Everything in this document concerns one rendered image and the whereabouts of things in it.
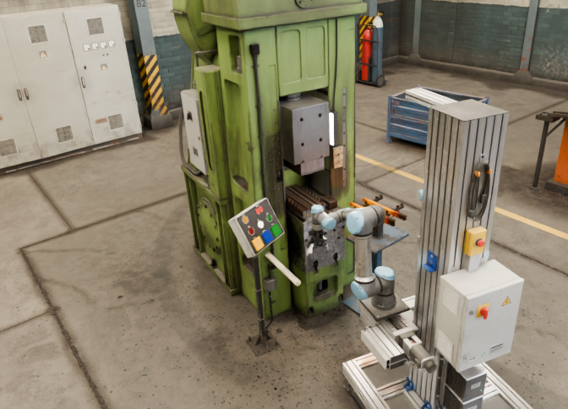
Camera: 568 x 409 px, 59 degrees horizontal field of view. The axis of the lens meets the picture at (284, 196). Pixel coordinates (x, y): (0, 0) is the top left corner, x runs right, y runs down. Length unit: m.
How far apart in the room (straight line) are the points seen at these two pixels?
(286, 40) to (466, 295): 1.95
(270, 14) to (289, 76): 0.45
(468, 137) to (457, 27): 9.67
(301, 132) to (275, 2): 0.85
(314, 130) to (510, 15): 8.17
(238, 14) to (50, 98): 5.30
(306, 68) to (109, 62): 5.18
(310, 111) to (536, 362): 2.39
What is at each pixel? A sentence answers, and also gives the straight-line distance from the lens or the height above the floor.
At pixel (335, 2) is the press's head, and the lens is 3.59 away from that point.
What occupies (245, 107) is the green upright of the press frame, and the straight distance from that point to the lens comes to 3.43.
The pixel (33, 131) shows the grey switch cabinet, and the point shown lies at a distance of 8.22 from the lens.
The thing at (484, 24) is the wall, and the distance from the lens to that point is 11.63.
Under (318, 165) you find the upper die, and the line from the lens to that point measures 3.65.
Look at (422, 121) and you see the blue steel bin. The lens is 7.37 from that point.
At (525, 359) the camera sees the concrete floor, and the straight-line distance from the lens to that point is 4.16.
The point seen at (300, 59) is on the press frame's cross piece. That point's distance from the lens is 3.53.
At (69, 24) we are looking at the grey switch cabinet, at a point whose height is 1.92.
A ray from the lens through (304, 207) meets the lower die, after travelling 3.77.
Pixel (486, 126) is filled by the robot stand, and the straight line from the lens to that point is 2.43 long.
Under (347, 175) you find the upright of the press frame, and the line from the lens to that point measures 4.05.
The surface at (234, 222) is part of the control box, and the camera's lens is 3.26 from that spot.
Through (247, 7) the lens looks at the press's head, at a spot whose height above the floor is 2.43.
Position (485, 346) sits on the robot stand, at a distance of 2.85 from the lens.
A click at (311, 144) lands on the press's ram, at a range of 3.56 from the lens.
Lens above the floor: 2.75
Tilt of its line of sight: 27 degrees down
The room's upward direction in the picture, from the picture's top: 4 degrees counter-clockwise
